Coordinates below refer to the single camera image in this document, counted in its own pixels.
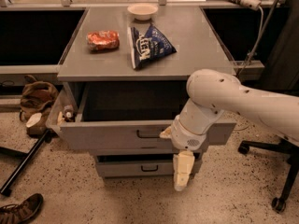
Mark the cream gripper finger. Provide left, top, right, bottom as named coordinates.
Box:
left=159, top=126, right=171, bottom=139
left=173, top=150, right=195, bottom=191

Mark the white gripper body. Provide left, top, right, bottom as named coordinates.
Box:
left=171, top=116, right=206, bottom=151

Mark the grey top drawer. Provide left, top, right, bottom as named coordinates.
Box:
left=59, top=81, right=236, bottom=151

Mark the grey drawer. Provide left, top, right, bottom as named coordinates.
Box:
left=59, top=81, right=236, bottom=151
left=94, top=152, right=204, bottom=179

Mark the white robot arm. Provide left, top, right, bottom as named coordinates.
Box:
left=160, top=69, right=299, bottom=191

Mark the grey lower drawer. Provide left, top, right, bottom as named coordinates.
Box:
left=94, top=152, right=204, bottom=179

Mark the grey drawer cabinet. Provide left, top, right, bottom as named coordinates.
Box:
left=56, top=5, right=236, bottom=180

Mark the blue chip bag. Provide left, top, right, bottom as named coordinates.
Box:
left=128, top=24, right=177, bottom=70

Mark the black office chair base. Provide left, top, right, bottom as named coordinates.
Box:
left=237, top=137, right=299, bottom=214

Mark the orange snack bag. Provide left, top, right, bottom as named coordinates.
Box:
left=86, top=30, right=120, bottom=51

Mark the white ceramic bowl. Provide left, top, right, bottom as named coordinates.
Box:
left=127, top=3, right=158, bottom=21

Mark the brown shoe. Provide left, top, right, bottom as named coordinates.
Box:
left=0, top=193, right=43, bottom=224

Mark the black metal floor bar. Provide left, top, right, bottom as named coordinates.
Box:
left=0, top=129, right=52, bottom=197

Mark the black top drawer handle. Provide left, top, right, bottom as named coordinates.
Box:
left=135, top=130, right=162, bottom=139

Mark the grey hanging cable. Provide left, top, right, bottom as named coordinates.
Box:
left=235, top=7, right=265, bottom=79

